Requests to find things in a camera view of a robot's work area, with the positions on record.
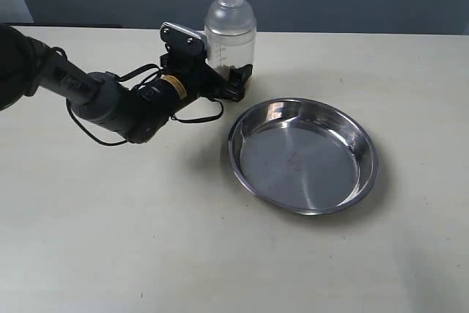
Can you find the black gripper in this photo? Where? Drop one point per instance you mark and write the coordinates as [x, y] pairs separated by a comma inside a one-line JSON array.
[[200, 80]]

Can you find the clear plastic shaker bottle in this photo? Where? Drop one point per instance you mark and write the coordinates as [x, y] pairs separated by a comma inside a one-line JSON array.
[[230, 28]]

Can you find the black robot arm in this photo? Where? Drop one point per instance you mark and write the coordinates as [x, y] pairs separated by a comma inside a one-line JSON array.
[[136, 105]]

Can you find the round stainless steel tray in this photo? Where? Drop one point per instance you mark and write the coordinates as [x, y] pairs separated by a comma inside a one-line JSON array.
[[302, 155]]

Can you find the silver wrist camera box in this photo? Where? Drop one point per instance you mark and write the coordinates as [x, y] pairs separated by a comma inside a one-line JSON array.
[[179, 38]]

